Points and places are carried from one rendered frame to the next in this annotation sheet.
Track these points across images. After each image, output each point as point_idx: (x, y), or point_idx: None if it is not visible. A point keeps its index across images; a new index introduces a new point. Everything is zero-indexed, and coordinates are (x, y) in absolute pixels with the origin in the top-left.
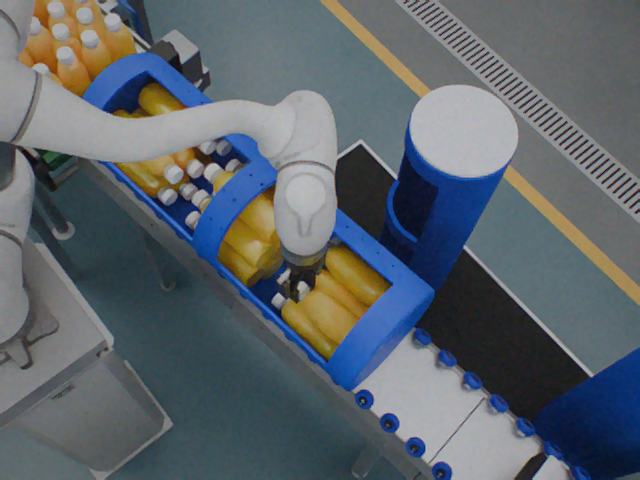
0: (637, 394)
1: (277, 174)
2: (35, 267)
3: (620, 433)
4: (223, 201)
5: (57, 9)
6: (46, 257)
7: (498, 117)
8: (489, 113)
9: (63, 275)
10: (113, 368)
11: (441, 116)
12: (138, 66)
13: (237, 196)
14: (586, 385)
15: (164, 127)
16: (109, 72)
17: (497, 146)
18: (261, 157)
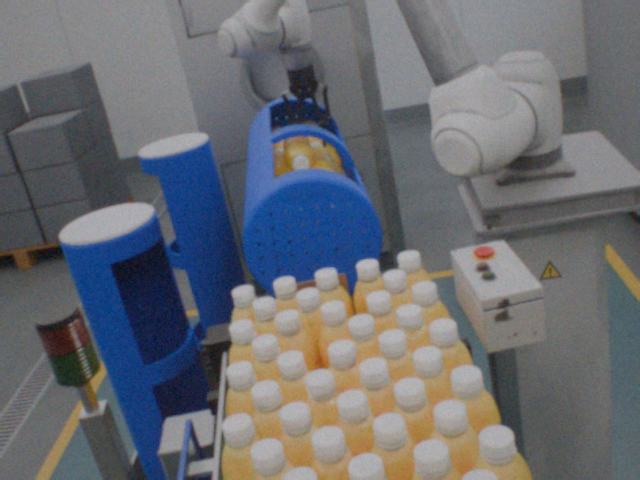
0: (206, 172)
1: (283, 22)
2: (485, 185)
3: (224, 206)
4: (314, 129)
5: (287, 311)
6: (478, 223)
7: (80, 222)
8: (80, 225)
9: (471, 213)
10: None
11: (106, 228)
12: (277, 180)
13: (303, 126)
14: (203, 260)
15: None
16: (306, 175)
17: (107, 211)
18: (262, 146)
